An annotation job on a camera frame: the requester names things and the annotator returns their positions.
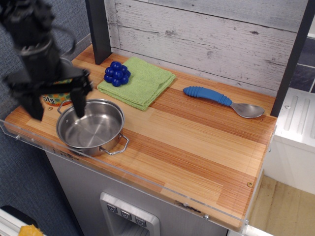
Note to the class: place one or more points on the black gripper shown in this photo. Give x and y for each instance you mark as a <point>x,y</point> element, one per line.
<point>43,73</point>

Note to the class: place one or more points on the stainless steel pot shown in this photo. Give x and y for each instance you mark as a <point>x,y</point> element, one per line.
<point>99,131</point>

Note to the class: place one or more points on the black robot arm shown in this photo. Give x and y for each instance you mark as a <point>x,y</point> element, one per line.
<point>29,22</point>

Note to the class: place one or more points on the green folded towel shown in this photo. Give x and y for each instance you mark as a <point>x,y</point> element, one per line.
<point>145,84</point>

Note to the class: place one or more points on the patterned tin can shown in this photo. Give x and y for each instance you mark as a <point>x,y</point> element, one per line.
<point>63,98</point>

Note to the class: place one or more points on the blue toy grape cluster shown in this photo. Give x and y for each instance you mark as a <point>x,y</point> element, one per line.
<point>117,74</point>

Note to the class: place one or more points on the yellow black object corner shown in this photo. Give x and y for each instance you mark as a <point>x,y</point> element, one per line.
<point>15,223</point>

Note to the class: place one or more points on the toy fridge dispenser panel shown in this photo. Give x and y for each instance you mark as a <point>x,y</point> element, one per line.
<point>124,219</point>

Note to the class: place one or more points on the dark left shelf post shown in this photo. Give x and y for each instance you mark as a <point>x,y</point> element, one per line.
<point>99,30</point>

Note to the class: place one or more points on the dark shelf post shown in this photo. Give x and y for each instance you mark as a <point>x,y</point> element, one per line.
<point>294,57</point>
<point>99,30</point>

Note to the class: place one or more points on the blue handled metal spoon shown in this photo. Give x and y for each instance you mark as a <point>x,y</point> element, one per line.
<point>242,109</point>

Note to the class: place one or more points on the dark right shelf post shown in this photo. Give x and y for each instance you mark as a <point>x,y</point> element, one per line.
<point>294,57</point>

